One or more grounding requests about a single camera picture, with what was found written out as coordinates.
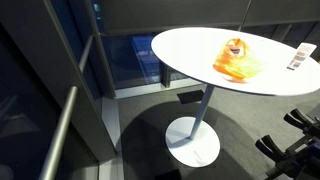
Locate white rectangular labelled container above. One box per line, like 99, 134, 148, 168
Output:
286, 42, 318, 72

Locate black floor plate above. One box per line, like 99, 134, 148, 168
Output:
176, 89, 205, 105

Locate white table leg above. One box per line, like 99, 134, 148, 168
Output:
188, 83, 216, 141

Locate white round table base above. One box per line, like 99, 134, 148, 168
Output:
164, 116, 222, 169

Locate orange plastic bag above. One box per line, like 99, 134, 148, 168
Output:
212, 37, 263, 84

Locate grey metal handrail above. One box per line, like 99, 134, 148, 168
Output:
38, 34, 95, 180

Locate purple handled clamp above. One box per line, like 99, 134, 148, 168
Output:
254, 134, 320, 180

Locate black handled clamp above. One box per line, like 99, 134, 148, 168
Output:
283, 108, 320, 139

